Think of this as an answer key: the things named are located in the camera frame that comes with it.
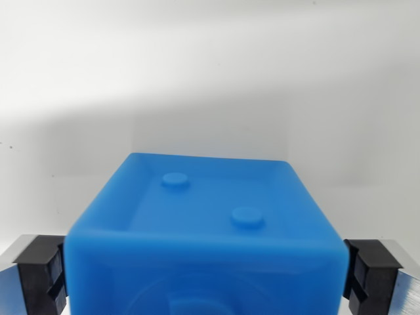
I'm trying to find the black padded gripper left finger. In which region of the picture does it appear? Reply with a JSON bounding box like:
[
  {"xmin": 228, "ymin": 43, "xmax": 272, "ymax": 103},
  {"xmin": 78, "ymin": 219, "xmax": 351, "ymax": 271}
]
[{"xmin": 0, "ymin": 234, "xmax": 68, "ymax": 315}]

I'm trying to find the black padded gripper right finger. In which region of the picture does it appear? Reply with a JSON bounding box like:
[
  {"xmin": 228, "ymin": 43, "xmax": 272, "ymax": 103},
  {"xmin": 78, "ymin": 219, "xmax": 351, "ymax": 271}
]
[{"xmin": 343, "ymin": 238, "xmax": 420, "ymax": 315}]

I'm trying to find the blue soft toy cube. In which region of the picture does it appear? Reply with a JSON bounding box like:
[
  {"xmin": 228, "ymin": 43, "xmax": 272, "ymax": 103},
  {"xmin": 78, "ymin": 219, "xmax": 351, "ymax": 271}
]
[{"xmin": 64, "ymin": 152, "xmax": 349, "ymax": 315}]

